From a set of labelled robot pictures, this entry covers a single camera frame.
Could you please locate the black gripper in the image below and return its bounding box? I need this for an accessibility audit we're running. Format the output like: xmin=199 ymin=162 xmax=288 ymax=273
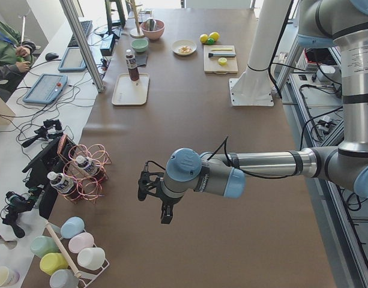
xmin=147 ymin=172 xmax=182 ymax=224

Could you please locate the white round plate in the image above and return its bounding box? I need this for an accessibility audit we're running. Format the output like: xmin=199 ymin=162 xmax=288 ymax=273
xmin=172 ymin=40 xmax=197 ymax=56

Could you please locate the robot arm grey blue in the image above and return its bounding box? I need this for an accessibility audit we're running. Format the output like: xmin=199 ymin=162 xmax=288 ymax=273
xmin=137 ymin=1 xmax=368 ymax=224

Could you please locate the cream rectangular tray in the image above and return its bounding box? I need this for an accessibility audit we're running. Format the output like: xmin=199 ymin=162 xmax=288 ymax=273
xmin=112 ymin=73 xmax=149 ymax=106

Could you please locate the brown drink bottle on tray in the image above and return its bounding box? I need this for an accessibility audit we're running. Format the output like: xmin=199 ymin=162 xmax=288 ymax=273
xmin=125 ymin=49 xmax=139 ymax=82

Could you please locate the white cup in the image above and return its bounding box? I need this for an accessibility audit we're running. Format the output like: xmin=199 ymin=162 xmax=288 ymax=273
xmin=77 ymin=247 xmax=106 ymax=271

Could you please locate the pink cup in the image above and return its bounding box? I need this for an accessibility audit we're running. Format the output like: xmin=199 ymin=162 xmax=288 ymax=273
xmin=68 ymin=232 xmax=94 ymax=254

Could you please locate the blue cup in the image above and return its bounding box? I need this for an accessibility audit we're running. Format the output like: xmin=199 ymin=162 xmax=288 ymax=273
xmin=61 ymin=217 xmax=85 ymax=239

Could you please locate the bottle in rack upper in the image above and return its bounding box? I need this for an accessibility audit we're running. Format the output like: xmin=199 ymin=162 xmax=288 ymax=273
xmin=76 ymin=155 xmax=100 ymax=177

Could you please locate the bottle in rack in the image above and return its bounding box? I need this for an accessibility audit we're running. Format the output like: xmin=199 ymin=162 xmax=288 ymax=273
xmin=47 ymin=171 xmax=80 ymax=201
xmin=76 ymin=155 xmax=100 ymax=177

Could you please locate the bottle in rack lower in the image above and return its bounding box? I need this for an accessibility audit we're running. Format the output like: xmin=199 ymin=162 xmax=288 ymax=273
xmin=47 ymin=171 xmax=80 ymax=201

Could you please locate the grey cup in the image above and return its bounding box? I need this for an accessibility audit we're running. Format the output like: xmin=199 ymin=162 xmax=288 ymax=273
xmin=49 ymin=269 xmax=79 ymax=288

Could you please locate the yellow cup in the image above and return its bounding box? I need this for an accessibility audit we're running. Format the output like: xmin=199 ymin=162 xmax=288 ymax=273
xmin=39 ymin=253 xmax=68 ymax=275

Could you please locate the green cup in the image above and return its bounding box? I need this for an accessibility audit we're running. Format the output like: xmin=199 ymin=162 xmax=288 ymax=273
xmin=30 ymin=235 xmax=59 ymax=258

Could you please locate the black tablet stand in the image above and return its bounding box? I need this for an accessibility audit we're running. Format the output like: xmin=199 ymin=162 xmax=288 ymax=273
xmin=22 ymin=137 xmax=62 ymax=220

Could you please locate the wooden cutting board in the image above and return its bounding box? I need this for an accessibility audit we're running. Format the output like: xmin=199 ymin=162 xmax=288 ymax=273
xmin=203 ymin=45 xmax=238 ymax=74

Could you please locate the grey folded cloth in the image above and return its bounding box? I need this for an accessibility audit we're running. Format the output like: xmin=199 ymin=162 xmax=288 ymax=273
xmin=134 ymin=52 xmax=148 ymax=67

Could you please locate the half lemon slice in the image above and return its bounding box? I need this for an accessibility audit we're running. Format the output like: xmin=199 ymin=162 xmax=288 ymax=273
xmin=218 ymin=58 xmax=228 ymax=65

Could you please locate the steel cylinder tool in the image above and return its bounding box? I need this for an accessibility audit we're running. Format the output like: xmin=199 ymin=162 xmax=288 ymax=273
xmin=208 ymin=52 xmax=236 ymax=58

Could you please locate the cream cup at edge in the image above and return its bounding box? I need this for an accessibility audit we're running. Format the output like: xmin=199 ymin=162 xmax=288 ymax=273
xmin=0 ymin=266 xmax=20 ymax=287

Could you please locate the mint green bowl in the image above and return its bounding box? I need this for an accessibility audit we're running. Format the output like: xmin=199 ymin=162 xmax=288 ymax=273
xmin=131 ymin=38 xmax=149 ymax=53

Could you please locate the yellow plastic knife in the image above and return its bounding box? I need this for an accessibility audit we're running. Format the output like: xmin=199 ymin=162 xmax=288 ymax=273
xmin=211 ymin=47 xmax=233 ymax=51

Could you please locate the blue teach pendant near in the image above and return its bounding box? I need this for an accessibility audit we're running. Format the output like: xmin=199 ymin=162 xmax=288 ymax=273
xmin=22 ymin=74 xmax=68 ymax=104

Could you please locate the blue teach pendant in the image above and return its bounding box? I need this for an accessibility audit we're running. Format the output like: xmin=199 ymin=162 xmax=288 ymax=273
xmin=22 ymin=74 xmax=68 ymax=104
xmin=58 ymin=47 xmax=86 ymax=72

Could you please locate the green lime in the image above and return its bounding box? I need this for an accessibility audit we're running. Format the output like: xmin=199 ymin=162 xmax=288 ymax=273
xmin=206 ymin=38 xmax=215 ymax=45

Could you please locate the blue teach pendant far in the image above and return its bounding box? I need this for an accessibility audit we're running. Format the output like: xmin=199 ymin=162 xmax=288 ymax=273
xmin=58 ymin=47 xmax=86 ymax=72

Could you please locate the yellow lemon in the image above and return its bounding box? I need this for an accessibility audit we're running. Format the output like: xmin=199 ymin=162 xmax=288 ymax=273
xmin=199 ymin=34 xmax=209 ymax=44
xmin=209 ymin=32 xmax=220 ymax=42

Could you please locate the wooden mug tree stand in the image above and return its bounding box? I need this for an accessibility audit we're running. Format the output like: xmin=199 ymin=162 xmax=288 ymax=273
xmin=126 ymin=0 xmax=144 ymax=38

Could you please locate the metal item in pink bowl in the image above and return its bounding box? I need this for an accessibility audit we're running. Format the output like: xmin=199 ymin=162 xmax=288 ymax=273
xmin=145 ymin=17 xmax=157 ymax=31

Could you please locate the black computer mouse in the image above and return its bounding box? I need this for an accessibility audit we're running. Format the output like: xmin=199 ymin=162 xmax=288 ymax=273
xmin=45 ymin=52 xmax=59 ymax=61

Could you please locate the black keyboard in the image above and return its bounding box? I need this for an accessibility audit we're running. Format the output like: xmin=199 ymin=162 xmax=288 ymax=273
xmin=67 ymin=20 xmax=94 ymax=48

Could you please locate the person in green jacket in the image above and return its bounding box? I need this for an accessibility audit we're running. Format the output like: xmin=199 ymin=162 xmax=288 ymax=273
xmin=0 ymin=21 xmax=36 ymax=95

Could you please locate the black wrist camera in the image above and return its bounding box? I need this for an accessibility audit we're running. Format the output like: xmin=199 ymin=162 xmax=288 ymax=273
xmin=137 ymin=170 xmax=149 ymax=201

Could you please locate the white wire cup rack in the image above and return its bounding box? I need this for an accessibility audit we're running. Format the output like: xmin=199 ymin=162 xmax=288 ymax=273
xmin=45 ymin=220 xmax=110 ymax=287

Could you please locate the copper wire bottle rack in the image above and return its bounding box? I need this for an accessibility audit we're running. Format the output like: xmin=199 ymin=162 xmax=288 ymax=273
xmin=57 ymin=135 xmax=112 ymax=203

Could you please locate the black camera tripod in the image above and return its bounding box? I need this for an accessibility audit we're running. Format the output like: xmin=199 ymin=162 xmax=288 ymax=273
xmin=2 ymin=191 xmax=37 ymax=238

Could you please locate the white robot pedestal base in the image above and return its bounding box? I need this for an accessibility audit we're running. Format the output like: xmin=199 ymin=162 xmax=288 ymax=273
xmin=229 ymin=0 xmax=293 ymax=107

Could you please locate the aluminium frame post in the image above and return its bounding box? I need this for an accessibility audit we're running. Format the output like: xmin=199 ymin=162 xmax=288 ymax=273
xmin=59 ymin=0 xmax=105 ymax=93

